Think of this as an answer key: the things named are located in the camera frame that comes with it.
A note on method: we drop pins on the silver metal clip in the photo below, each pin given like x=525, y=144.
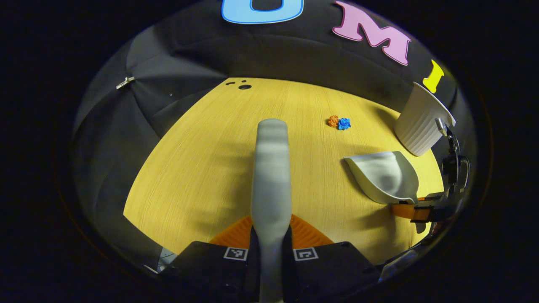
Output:
x=125, y=83

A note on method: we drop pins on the white ribbed garbage bin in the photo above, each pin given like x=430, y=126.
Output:
x=419, y=126

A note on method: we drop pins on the small white broom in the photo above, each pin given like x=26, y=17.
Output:
x=271, y=176

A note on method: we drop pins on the blue paper ball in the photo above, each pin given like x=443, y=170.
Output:
x=344, y=123

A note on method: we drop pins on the white dustpan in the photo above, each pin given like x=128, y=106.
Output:
x=383, y=176

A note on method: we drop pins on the orange paper ball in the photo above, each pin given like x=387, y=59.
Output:
x=333, y=121

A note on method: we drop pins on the black backdrop cloth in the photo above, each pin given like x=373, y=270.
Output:
x=177, y=59

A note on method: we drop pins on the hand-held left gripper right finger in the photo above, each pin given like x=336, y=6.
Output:
x=328, y=269

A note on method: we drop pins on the wooden desktop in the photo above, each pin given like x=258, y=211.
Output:
x=202, y=168

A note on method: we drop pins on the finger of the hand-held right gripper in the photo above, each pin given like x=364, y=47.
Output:
x=433, y=198
x=404, y=211

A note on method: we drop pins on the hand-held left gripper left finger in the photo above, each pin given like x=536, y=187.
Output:
x=210, y=269

